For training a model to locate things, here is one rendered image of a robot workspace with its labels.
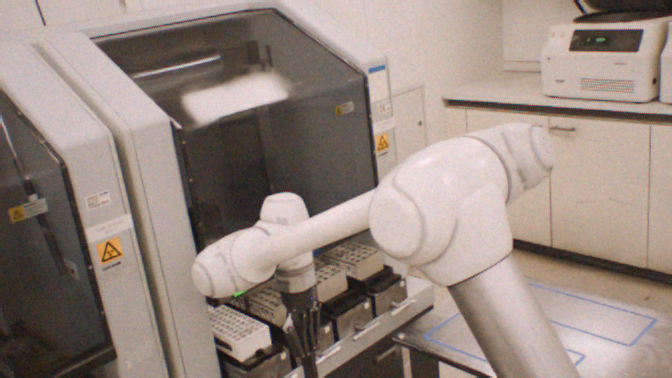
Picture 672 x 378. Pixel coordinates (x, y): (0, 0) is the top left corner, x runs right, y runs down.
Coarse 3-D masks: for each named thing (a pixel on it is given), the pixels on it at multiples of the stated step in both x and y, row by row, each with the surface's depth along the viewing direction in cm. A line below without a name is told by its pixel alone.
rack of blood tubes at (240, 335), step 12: (216, 312) 185; (228, 312) 183; (240, 312) 181; (216, 324) 177; (228, 324) 176; (240, 324) 176; (252, 324) 175; (264, 324) 174; (216, 336) 173; (228, 336) 172; (240, 336) 170; (252, 336) 169; (264, 336) 172; (228, 348) 176; (240, 348) 167; (252, 348) 170; (240, 360) 168
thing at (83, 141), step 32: (0, 64) 150; (32, 64) 152; (32, 96) 144; (64, 96) 146; (64, 128) 139; (96, 128) 141; (64, 160) 136; (96, 160) 140; (96, 192) 141; (96, 224) 142; (96, 256) 143; (128, 256) 148; (128, 288) 149; (128, 320) 151; (128, 352) 152; (160, 352) 158
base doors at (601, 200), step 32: (448, 128) 401; (480, 128) 384; (544, 128) 355; (576, 128) 342; (608, 128) 330; (640, 128) 319; (576, 160) 348; (608, 160) 335; (640, 160) 324; (544, 192) 367; (576, 192) 353; (608, 192) 341; (640, 192) 329; (512, 224) 389; (544, 224) 373; (576, 224) 359; (608, 224) 346; (640, 224) 334; (608, 256) 352; (640, 256) 339
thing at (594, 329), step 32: (544, 288) 183; (416, 320) 175; (448, 320) 173; (576, 320) 166; (608, 320) 164; (640, 320) 163; (448, 352) 160; (480, 352) 158; (576, 352) 154; (608, 352) 152; (640, 352) 151
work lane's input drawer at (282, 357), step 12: (216, 348) 175; (264, 348) 172; (276, 348) 171; (288, 348) 173; (228, 360) 171; (252, 360) 168; (264, 360) 169; (276, 360) 171; (288, 360) 174; (228, 372) 171; (240, 372) 166; (252, 372) 166; (264, 372) 169; (276, 372) 171; (288, 372) 174
